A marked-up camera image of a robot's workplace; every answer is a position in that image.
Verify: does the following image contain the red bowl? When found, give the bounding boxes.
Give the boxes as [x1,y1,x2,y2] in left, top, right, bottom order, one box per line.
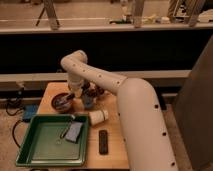
[51,93,75,113]

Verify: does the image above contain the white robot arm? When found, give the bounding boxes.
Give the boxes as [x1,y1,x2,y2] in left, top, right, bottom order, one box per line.
[60,50,179,171]

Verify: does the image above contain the dark red grapes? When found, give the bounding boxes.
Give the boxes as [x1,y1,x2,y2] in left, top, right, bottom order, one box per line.
[82,82,105,97]

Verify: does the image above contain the white paper cup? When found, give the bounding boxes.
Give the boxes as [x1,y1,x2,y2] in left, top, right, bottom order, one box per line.
[89,110,109,126]

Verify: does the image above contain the black remote control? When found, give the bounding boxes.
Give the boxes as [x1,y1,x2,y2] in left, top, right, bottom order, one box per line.
[99,130,108,155]

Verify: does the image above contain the blue sponge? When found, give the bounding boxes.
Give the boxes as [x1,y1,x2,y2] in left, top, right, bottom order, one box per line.
[65,122,83,142]

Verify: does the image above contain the pen in tray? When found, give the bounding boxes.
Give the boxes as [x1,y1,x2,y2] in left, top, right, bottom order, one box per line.
[60,122,71,139]

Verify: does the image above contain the wooden board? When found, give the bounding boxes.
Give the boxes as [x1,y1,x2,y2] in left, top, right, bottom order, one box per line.
[37,82,129,171]

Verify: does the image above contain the blue box on floor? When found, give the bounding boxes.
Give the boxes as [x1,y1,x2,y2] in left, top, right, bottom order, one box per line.
[22,105,38,122]

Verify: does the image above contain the green plastic tray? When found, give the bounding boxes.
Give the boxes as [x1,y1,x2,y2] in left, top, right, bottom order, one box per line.
[16,114,89,168]

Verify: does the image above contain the black cable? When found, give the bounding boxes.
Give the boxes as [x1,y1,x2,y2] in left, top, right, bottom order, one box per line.
[4,89,26,149]

